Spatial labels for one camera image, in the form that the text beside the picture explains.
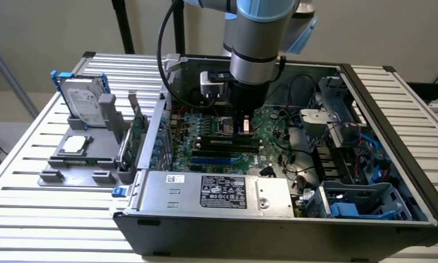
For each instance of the metal drive cage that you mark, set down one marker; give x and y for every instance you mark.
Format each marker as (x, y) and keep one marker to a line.
(331, 115)

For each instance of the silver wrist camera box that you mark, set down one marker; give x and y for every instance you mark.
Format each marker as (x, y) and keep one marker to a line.
(213, 85)

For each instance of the gray metal frame pole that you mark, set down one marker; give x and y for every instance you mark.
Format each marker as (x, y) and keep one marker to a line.
(10, 79)

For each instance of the blue expansion slot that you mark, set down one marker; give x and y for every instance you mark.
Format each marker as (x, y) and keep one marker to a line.
(209, 160)

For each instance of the blue disk caddy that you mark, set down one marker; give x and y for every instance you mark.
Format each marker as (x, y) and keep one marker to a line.
(103, 82)

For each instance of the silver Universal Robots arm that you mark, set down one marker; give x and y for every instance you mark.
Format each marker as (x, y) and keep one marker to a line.
(253, 41)

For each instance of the gray parts rack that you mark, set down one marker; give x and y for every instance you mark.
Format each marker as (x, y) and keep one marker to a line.
(94, 145)

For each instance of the blue case latch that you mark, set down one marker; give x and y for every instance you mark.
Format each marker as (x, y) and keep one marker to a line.
(118, 191)

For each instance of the silver hard disk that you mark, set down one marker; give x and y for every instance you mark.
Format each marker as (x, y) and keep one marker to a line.
(81, 101)

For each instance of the silver power supply unit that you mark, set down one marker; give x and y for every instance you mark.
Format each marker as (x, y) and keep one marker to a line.
(189, 197)

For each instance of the green motherboard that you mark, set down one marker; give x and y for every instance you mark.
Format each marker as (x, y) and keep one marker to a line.
(271, 128)

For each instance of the black open PC case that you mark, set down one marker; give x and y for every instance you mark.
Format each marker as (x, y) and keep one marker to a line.
(241, 238)

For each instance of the black stand post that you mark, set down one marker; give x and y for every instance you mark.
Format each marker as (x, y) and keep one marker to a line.
(123, 24)

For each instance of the green graphics card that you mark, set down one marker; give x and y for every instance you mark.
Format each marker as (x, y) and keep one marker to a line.
(133, 137)

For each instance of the green RAM stick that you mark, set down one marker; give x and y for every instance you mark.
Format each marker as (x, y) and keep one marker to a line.
(79, 162)
(222, 142)

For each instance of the CPU socket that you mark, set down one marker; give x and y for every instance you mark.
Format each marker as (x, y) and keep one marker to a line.
(222, 124)

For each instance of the silver CPU chip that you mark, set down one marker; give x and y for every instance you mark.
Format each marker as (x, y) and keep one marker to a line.
(73, 144)

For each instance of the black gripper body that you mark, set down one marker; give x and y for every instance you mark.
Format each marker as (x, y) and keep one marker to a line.
(249, 96)

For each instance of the black RAM slot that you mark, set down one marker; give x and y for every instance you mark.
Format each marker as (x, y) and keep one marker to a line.
(226, 149)
(255, 142)

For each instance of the gray plastic disk bay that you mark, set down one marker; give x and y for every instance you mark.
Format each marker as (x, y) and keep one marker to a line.
(379, 197)

